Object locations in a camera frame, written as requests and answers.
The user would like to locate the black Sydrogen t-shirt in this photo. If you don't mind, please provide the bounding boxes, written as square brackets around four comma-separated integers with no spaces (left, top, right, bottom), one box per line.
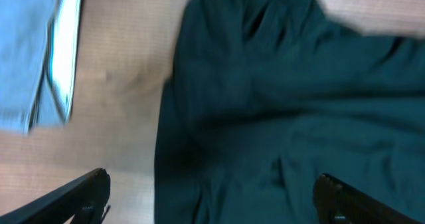
[154,0,424,223]

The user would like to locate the folded light blue garment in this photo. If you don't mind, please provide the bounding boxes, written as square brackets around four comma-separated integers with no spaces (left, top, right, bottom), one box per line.
[48,0,82,123]

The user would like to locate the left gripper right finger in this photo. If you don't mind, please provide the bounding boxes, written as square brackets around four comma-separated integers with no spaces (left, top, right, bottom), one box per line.
[313,173,420,224]

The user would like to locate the folded grey trousers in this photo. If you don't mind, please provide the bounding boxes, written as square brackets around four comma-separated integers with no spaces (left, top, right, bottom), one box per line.
[1,0,64,134]

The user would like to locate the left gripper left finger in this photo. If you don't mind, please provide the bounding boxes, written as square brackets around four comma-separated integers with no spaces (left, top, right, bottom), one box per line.
[1,168,111,224]

